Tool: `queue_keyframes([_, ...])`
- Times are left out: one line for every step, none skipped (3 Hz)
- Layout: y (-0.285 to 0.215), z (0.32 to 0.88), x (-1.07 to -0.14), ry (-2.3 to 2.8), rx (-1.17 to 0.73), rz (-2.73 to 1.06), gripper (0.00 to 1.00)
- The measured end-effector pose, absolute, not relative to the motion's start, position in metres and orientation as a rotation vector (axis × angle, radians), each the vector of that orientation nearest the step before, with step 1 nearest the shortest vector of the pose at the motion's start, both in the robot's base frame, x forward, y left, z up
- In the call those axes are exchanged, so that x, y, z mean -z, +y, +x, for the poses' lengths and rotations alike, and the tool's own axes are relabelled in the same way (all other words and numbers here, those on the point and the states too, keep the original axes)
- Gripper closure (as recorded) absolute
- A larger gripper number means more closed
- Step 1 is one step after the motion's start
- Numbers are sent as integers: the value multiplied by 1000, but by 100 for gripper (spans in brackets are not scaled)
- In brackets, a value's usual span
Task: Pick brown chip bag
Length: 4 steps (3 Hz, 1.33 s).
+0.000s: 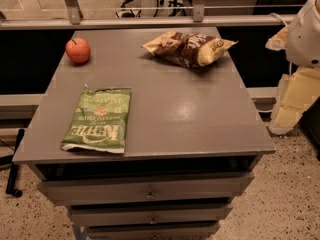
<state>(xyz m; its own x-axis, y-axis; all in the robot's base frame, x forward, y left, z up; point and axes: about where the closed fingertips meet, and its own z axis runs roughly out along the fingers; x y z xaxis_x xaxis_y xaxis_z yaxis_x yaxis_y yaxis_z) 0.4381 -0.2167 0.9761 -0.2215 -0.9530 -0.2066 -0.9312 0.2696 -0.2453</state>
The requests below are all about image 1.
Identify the grey drawer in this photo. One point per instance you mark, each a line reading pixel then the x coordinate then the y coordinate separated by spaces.
pixel 145 189
pixel 153 232
pixel 150 215

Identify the green kettle chip bag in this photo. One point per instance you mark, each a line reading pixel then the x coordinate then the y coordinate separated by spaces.
pixel 99 122

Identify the red apple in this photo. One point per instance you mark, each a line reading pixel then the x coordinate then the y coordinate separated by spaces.
pixel 78 50

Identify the black pole on floor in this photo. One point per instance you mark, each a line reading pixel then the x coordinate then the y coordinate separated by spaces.
pixel 11 189

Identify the grey metal railing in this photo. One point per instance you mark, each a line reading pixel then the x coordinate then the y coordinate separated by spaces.
pixel 101 14

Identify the grey drawer cabinet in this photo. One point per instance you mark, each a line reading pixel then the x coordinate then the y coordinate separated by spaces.
pixel 180 122

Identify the black chair base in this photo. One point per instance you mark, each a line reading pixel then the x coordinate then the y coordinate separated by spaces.
pixel 153 8

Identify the brown chip bag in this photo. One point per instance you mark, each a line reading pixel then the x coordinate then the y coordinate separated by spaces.
pixel 191 50

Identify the middle grey drawer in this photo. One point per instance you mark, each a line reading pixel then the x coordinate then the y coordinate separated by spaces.
pixel 150 215

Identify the top grey drawer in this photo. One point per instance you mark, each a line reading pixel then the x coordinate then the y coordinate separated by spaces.
pixel 145 189

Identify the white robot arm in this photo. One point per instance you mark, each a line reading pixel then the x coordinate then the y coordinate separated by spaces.
pixel 300 39

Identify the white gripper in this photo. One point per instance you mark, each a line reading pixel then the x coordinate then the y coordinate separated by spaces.
pixel 305 40

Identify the bottom grey drawer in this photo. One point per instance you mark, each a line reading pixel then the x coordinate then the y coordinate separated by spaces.
pixel 153 232

